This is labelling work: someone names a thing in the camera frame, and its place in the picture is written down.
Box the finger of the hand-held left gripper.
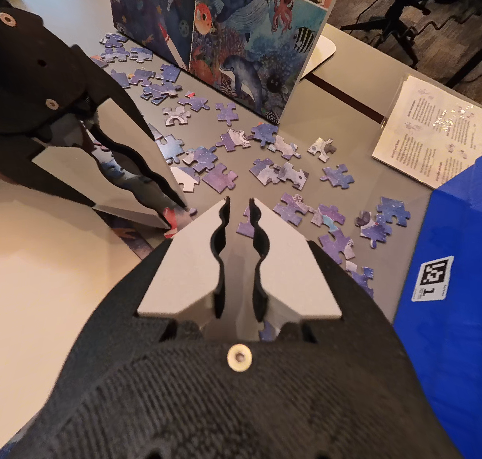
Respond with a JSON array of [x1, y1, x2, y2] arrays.
[[90, 97, 188, 208], [31, 146, 171, 230]]

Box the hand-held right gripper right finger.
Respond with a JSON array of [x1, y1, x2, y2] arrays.
[[249, 198, 343, 333]]

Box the red striped puzzle piece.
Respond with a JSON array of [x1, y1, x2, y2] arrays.
[[163, 207, 198, 238]]

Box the white board stand base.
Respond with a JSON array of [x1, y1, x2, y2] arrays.
[[301, 34, 336, 79]]

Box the purple puzzle pieces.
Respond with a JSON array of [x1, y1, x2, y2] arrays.
[[90, 33, 411, 343]]

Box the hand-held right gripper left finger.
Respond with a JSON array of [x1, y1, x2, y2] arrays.
[[137, 196, 231, 333]]

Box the blue plastic bin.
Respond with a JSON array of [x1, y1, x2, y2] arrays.
[[392, 165, 482, 459]]

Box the white instruction sheet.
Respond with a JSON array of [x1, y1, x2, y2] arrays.
[[372, 74, 482, 188]]

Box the black office chair base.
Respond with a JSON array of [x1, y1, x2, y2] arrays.
[[341, 0, 432, 68]]

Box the white puzzle frame blue border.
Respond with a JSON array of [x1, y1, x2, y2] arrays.
[[0, 180, 177, 448]]

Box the white blue rocket puzzle piece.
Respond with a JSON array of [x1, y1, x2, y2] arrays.
[[170, 165, 201, 193]]

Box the four-picture animal picture board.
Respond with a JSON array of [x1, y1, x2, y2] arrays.
[[107, 0, 347, 125]]

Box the black white square tag sticker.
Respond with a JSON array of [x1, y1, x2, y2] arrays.
[[411, 256, 454, 302]]

